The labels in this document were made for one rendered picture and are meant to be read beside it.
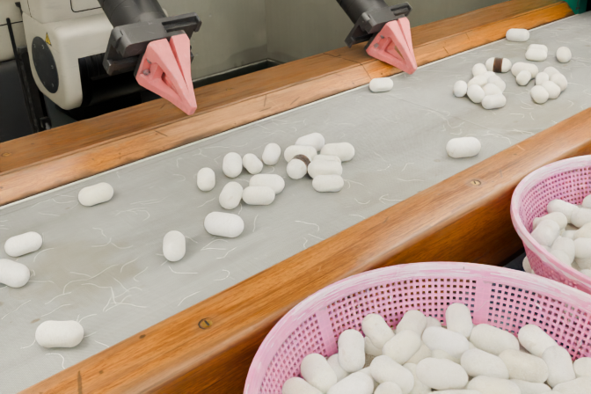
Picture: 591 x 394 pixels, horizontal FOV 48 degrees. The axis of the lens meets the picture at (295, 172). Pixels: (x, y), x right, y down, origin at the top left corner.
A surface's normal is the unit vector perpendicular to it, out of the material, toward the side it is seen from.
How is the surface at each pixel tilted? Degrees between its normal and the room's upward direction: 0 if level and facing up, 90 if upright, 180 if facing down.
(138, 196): 0
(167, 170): 0
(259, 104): 45
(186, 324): 0
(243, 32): 89
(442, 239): 90
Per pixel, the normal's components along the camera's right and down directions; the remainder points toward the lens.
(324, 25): -0.74, 0.32
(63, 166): 0.43, -0.42
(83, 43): 0.67, 0.42
